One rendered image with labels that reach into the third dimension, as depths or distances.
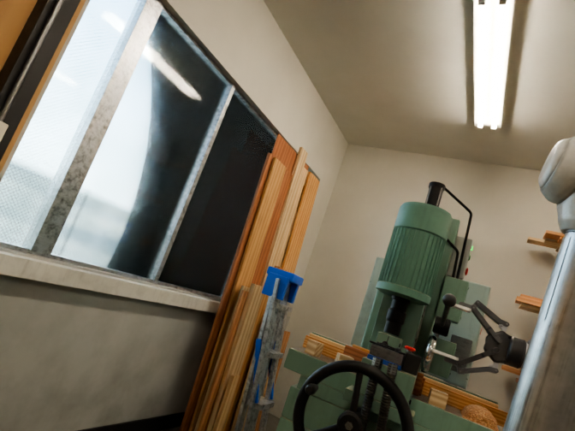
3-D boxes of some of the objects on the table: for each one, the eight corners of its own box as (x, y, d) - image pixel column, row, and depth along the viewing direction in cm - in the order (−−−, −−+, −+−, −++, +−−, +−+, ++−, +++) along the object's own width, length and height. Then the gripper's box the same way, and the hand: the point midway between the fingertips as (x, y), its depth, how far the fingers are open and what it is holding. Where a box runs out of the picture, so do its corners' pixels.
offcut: (428, 403, 110) (431, 388, 111) (427, 401, 114) (430, 386, 114) (445, 410, 109) (448, 395, 110) (443, 407, 112) (447, 393, 113)
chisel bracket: (370, 357, 128) (378, 331, 130) (376, 357, 141) (382, 332, 142) (394, 366, 125) (401, 339, 127) (397, 364, 138) (404, 339, 139)
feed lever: (431, 334, 148) (435, 311, 106) (435, 318, 150) (441, 289, 108) (445, 339, 146) (455, 318, 104) (450, 323, 148) (461, 295, 106)
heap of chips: (462, 417, 107) (465, 403, 107) (459, 410, 119) (462, 397, 120) (500, 433, 103) (504, 417, 104) (493, 423, 116) (496, 410, 116)
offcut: (320, 357, 127) (324, 344, 127) (313, 356, 124) (317, 342, 125) (311, 353, 129) (315, 340, 130) (304, 351, 127) (308, 339, 127)
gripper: (510, 404, 106) (425, 370, 114) (530, 311, 113) (448, 286, 121) (516, 404, 99) (425, 369, 108) (536, 306, 106) (450, 280, 114)
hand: (441, 327), depth 114 cm, fingers open, 13 cm apart
